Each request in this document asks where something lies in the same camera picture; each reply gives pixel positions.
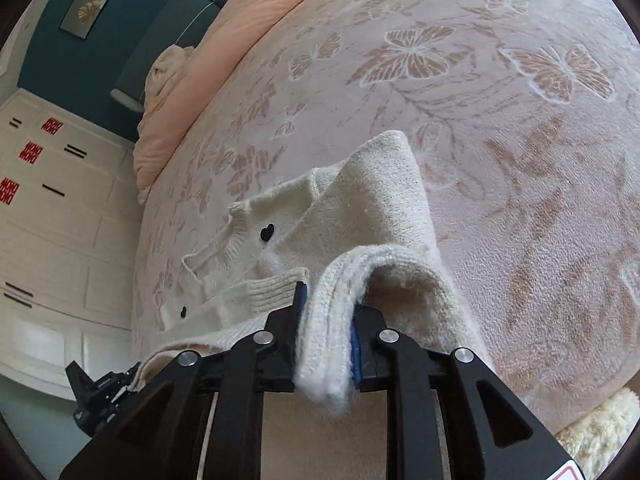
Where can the teal upholstered headboard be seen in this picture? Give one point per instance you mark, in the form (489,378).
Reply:
(82,74)

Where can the peach pink duvet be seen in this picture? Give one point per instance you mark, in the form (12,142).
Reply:
(170,114)

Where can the pink butterfly pattern bedspread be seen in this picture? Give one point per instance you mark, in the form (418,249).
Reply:
(523,118)

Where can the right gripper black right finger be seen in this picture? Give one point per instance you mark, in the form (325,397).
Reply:
(448,416)

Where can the white panelled wardrobe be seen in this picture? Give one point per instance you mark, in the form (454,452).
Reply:
(70,224)

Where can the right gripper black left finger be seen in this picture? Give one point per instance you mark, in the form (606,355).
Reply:
(200,416)

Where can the cream fluffy jacket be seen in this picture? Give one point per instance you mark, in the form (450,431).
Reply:
(597,438)

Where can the cream crumpled garment on duvet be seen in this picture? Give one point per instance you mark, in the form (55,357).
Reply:
(166,65)

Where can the cream knit cardigan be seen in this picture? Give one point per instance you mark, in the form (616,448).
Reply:
(362,225)

